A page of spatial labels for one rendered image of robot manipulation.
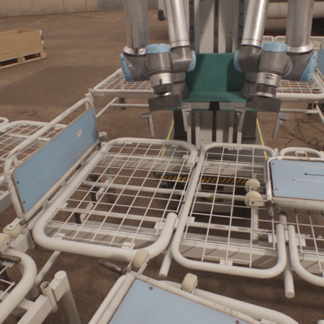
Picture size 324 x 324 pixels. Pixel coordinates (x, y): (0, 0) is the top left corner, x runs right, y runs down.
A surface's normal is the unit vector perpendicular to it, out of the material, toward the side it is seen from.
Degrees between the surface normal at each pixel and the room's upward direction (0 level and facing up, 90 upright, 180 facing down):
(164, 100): 66
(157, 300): 7
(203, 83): 90
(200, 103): 90
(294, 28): 100
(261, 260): 90
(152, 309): 7
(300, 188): 5
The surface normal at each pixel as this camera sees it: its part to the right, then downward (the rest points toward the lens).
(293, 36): -0.67, 0.52
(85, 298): -0.04, -0.87
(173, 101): -0.04, 0.10
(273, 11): -0.08, 0.76
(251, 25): -0.48, 0.09
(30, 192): 0.97, 0.07
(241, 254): -0.22, 0.48
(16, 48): 0.83, 0.24
